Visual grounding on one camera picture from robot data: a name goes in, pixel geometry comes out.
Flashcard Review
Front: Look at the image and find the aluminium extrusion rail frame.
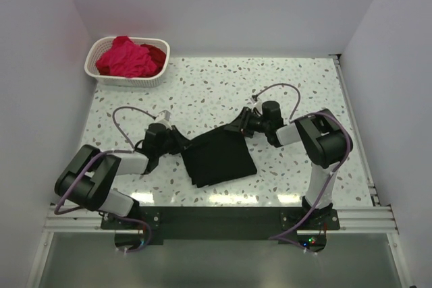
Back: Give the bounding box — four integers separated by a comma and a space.
25, 55, 411, 288

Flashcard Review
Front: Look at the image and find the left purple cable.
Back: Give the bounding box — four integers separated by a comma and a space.
53, 106, 159, 254

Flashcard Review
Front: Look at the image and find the black t shirt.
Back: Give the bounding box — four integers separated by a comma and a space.
181, 127, 257, 188

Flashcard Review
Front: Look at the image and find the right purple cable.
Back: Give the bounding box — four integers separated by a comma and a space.
251, 82, 354, 252

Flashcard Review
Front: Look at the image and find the white plastic laundry basket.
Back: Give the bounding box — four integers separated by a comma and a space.
84, 36, 171, 88

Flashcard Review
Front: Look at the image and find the pink crumpled t shirt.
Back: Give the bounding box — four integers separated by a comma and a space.
95, 36, 158, 78

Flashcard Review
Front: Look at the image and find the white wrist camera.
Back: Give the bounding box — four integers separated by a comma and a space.
251, 95, 262, 111
155, 110, 171, 125

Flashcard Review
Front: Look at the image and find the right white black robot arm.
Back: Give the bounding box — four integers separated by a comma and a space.
224, 100, 354, 210

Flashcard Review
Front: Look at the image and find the dark red crumpled t shirt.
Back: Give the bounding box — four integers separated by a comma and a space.
141, 44, 166, 75

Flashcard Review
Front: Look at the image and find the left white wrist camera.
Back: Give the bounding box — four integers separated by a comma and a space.
155, 110, 171, 125

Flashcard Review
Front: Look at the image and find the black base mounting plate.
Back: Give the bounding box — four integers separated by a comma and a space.
100, 206, 340, 250

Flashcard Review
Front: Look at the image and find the purple cable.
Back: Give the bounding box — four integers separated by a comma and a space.
53, 106, 159, 254
251, 82, 354, 252

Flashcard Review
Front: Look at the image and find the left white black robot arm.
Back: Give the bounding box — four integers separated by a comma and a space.
54, 122, 190, 219

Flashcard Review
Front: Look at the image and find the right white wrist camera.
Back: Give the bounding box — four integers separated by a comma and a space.
251, 95, 262, 111

